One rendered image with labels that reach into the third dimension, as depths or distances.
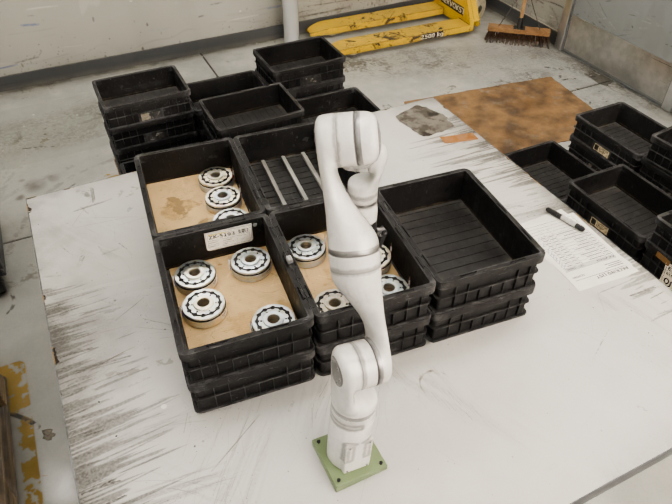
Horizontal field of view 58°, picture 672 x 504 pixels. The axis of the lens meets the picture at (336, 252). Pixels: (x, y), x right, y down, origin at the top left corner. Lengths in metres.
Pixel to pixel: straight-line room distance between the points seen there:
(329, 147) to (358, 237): 0.16
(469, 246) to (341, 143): 0.77
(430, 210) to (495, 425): 0.65
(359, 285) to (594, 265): 1.02
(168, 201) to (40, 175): 1.91
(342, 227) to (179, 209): 0.88
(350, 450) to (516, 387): 0.48
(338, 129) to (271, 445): 0.75
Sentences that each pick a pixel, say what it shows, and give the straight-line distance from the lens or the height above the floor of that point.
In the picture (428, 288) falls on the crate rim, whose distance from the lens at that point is 1.42.
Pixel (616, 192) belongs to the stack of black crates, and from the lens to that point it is 2.86.
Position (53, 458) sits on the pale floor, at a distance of 2.42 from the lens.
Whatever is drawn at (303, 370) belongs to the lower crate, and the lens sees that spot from 1.48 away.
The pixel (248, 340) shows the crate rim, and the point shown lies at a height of 0.92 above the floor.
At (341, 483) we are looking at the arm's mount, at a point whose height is 0.72.
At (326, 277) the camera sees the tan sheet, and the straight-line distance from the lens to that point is 1.57.
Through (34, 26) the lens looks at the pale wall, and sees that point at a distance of 4.58.
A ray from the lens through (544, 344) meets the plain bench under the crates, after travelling 1.68.
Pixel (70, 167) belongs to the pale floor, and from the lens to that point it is 3.73.
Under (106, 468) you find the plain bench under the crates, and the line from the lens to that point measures 1.49.
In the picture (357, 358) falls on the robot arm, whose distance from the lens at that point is 1.12.
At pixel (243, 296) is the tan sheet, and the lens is 1.54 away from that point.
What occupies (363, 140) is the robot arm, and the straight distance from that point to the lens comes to 1.01.
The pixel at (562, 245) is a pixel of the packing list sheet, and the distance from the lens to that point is 1.98.
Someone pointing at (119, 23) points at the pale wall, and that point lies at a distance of 4.63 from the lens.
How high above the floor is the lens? 1.93
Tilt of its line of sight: 42 degrees down
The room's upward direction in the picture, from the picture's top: straight up
